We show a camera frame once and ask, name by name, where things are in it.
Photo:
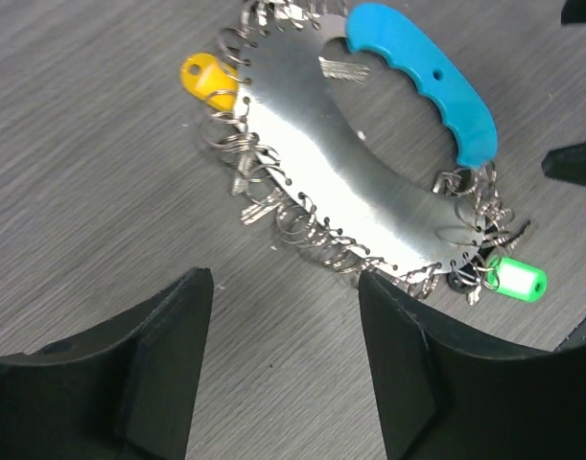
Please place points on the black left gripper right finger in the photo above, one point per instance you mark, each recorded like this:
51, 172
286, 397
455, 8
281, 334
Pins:
445, 390

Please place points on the metal key organizer blue handle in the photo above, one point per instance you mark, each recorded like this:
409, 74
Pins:
340, 201

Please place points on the silver key near handle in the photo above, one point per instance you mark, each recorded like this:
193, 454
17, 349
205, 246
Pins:
343, 71

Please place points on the silver key under blue tag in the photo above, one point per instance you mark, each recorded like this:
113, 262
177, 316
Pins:
262, 208

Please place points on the green key tag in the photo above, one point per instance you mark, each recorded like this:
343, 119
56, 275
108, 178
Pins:
516, 280

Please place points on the yellow key tag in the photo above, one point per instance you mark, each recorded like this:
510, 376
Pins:
209, 80

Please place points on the silver key under yellow tag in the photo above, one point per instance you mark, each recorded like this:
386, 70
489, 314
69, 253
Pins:
241, 176

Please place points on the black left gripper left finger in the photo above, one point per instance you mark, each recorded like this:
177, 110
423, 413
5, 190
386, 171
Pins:
123, 389

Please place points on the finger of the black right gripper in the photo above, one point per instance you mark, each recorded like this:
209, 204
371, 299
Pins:
567, 164
573, 12

